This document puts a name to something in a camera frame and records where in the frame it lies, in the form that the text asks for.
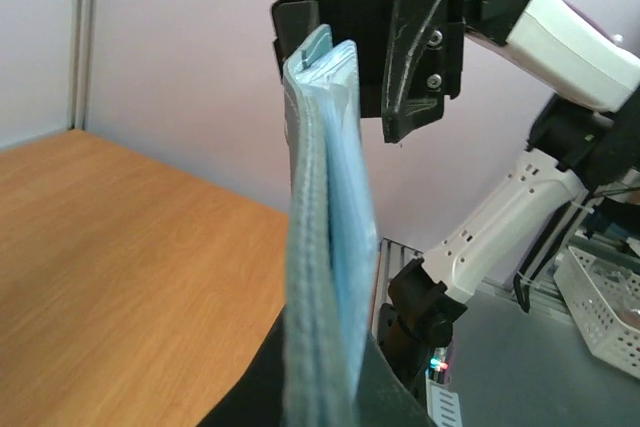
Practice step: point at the right small circuit board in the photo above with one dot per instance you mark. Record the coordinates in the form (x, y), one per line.
(438, 368)

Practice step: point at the teal card holder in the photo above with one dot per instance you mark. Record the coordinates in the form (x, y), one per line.
(332, 238)

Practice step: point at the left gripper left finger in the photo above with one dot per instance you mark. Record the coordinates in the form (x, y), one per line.
(256, 399)

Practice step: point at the grey slotted cable duct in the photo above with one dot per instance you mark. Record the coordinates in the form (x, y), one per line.
(443, 406)

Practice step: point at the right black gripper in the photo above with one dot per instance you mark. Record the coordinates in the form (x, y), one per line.
(410, 52)

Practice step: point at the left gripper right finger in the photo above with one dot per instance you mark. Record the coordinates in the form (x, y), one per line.
(381, 398)

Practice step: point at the white perforated basket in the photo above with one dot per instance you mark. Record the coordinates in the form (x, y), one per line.
(603, 300)

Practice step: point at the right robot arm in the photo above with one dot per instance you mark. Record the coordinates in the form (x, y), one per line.
(586, 137)

